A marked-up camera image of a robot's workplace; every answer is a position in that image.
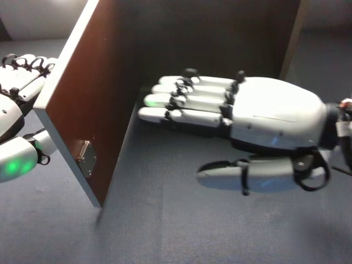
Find grey table cloth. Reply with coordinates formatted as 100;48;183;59
0;27;352;264

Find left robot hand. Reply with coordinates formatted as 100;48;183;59
0;53;60;184

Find metal lock latch plate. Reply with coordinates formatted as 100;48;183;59
76;140;97;178

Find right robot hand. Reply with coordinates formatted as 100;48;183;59
136;68;338;196

